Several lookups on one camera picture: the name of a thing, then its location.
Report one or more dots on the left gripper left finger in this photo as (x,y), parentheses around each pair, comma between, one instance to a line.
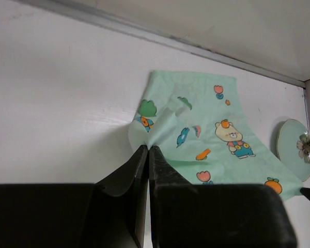
(120,204)

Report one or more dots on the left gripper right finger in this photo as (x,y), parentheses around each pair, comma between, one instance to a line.
(170,224)

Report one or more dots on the green cartoon print cloth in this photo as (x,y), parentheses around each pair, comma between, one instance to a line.
(197,121)

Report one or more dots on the green floral plate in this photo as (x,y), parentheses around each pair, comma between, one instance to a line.
(293,148)

